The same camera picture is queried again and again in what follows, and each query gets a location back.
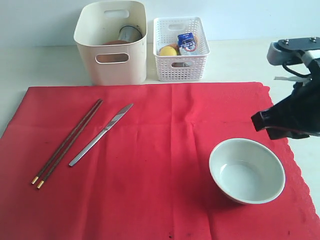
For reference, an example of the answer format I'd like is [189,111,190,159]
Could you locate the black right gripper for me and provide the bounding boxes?
[251,59,320,140]

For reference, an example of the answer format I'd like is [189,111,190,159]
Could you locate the white ceramic bowl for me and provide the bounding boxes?
[208,138,286,205]

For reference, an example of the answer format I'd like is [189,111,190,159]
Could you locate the red sausage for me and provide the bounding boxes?
[171,62,188,68]

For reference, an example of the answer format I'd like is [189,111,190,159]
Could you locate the blue white milk carton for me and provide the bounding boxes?
[177,32,200,56]

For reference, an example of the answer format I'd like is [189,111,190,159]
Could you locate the yellow lemon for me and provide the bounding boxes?
[159,45,179,57]

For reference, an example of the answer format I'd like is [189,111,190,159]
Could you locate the silver table knife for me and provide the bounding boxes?
[68,103,134,167]

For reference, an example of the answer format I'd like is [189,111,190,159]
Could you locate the stainless steel cup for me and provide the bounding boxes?
[117,25,143,43]

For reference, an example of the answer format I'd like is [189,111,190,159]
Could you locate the brown wooden plate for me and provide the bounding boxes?
[96,40,129,64]

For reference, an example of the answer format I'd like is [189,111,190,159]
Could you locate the orange fried chicken piece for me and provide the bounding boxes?
[169,43,178,48]

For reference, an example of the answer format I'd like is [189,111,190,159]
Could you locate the red table cloth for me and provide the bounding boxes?
[0,82,320,240]

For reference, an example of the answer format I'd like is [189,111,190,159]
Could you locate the white perforated plastic basket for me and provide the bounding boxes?
[153,16,210,82]

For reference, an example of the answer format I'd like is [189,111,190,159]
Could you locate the cream plastic bin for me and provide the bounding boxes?
[73,0,148,86]

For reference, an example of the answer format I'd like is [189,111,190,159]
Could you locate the dark wooden chopstick lower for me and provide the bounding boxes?
[36,99,104,190]

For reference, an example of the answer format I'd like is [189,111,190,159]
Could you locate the dark wooden chopstick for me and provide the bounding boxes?
[36,99,104,190]
[30,98,103,185]

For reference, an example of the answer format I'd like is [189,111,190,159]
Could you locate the dark wooden chopstick upper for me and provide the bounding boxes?
[30,98,103,185]

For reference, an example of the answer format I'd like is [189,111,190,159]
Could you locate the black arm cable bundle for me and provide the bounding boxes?
[273,51,313,82]

